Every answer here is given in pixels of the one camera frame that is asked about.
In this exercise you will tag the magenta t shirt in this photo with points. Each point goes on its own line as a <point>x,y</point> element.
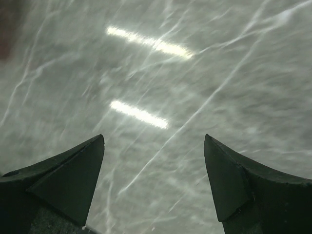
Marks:
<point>10,18</point>

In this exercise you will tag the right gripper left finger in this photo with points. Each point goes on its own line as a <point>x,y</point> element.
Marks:
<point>53,196</point>

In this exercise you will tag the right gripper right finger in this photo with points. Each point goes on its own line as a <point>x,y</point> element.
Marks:
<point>251,198</point>

